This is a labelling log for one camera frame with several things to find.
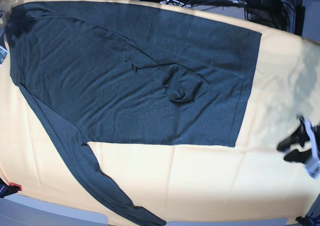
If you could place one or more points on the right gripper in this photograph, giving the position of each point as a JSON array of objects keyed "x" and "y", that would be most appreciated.
[{"x": 3, "y": 50}]

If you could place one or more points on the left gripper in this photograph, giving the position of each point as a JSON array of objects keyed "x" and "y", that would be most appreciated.
[{"x": 304, "y": 133}]

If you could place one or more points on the dark grey long-sleeve shirt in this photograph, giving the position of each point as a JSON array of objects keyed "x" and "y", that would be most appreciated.
[{"x": 120, "y": 73}]

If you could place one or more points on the black clamp right corner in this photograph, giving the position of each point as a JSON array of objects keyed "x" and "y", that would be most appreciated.
[{"x": 307, "y": 221}]

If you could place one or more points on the yellow table cloth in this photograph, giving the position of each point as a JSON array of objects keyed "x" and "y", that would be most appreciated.
[{"x": 186, "y": 183}]

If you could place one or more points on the red and black clamp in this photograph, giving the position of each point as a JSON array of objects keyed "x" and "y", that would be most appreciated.
[{"x": 8, "y": 189}]

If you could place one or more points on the black power adapter box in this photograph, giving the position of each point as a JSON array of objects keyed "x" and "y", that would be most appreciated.
[{"x": 265, "y": 5}]

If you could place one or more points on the black table leg post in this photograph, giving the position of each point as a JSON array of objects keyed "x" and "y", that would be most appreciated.
[{"x": 299, "y": 20}]

